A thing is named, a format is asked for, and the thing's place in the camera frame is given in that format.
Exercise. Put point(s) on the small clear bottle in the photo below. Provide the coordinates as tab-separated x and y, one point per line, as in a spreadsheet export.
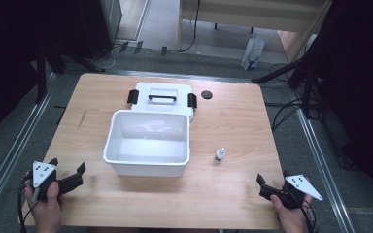
220	156

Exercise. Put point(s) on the beige bench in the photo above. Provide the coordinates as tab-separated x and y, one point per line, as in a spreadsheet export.
255	13

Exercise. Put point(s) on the person's left hand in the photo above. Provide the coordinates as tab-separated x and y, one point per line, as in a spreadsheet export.
47	213

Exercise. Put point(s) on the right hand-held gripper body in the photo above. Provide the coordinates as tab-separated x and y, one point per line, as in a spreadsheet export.
299	187

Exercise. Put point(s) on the person's right hand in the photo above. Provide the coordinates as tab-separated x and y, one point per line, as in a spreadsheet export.
291	220

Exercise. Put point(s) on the white plastic storage box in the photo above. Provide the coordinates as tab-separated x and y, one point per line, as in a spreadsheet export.
147	152

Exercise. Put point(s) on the dark cabinet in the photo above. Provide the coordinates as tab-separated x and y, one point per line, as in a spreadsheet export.
102	26

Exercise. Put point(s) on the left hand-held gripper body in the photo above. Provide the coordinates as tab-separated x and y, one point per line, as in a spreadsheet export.
41	171

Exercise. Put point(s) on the black round table grommet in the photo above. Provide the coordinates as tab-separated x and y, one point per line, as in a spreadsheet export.
206	94

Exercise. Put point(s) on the white and blue bag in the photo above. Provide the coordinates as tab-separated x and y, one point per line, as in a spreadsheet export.
252	53

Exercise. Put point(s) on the white lid with black latches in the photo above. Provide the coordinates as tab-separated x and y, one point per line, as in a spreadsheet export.
162	89

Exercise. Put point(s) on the metal floor rail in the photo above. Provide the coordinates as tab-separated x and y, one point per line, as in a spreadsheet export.
13	152
323	165

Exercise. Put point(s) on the black metal stand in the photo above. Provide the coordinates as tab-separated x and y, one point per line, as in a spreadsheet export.
41	74
307	84

